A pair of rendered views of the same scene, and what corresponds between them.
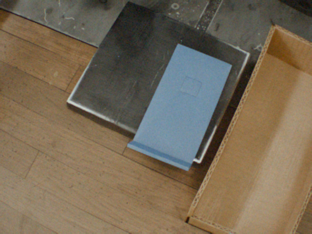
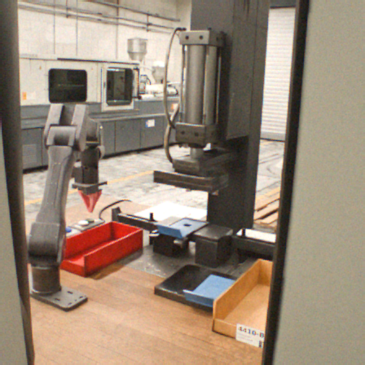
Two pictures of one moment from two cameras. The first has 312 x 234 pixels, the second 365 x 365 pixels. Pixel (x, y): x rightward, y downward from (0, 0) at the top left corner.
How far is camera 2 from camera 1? 0.63 m
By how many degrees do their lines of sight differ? 53
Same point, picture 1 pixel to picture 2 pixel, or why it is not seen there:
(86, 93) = (164, 285)
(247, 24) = not seen: hidden behind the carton
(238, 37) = not seen: hidden behind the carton
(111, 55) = (178, 276)
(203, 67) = (222, 281)
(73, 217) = (149, 326)
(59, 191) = (143, 317)
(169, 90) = (205, 286)
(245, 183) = (246, 319)
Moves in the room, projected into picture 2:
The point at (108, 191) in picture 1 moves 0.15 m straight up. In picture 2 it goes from (171, 318) to (173, 252)
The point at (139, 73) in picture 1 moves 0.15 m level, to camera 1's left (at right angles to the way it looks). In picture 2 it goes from (191, 282) to (130, 274)
